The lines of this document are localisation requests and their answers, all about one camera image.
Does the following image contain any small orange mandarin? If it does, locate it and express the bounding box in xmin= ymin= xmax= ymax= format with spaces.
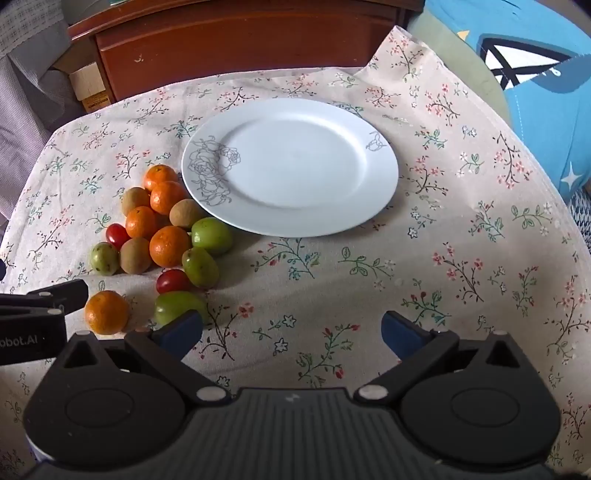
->
xmin=150 ymin=181 xmax=188 ymax=216
xmin=125 ymin=206 xmax=158 ymax=239
xmin=143 ymin=165 xmax=179 ymax=192
xmin=85 ymin=290 xmax=130 ymax=336
xmin=149 ymin=226 xmax=192 ymax=268

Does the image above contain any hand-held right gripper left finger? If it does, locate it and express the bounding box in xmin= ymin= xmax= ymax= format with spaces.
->
xmin=54 ymin=310 xmax=233 ymax=409

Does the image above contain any floral beige tablecloth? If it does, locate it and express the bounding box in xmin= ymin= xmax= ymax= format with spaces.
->
xmin=0 ymin=25 xmax=591 ymax=480

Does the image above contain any white plate with flower outline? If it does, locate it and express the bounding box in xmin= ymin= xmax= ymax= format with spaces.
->
xmin=181 ymin=98 xmax=399 ymax=238

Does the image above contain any pale green cushion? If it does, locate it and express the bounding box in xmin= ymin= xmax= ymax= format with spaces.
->
xmin=406 ymin=9 xmax=511 ymax=127

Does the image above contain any red cherry tomato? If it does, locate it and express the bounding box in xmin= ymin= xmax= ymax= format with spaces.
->
xmin=156 ymin=270 xmax=191 ymax=295
xmin=106 ymin=223 xmax=131 ymax=250

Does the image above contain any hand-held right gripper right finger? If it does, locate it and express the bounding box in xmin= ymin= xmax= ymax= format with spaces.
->
xmin=353 ymin=311 xmax=539 ymax=408

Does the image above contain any brown kiwi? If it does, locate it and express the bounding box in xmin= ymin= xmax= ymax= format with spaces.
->
xmin=119 ymin=237 xmax=153 ymax=274
xmin=121 ymin=187 xmax=151 ymax=217
xmin=169 ymin=198 xmax=206 ymax=230

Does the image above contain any spotted green jujube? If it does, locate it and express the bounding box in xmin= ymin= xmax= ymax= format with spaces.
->
xmin=89 ymin=242 xmax=121 ymax=277

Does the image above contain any cardboard box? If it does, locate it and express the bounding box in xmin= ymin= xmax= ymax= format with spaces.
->
xmin=69 ymin=61 xmax=116 ymax=114

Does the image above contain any grey checked cloth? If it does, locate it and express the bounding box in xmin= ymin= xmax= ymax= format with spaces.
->
xmin=0 ymin=0 xmax=85 ymax=224

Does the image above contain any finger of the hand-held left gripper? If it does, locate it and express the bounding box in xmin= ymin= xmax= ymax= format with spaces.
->
xmin=0 ymin=280 xmax=89 ymax=320

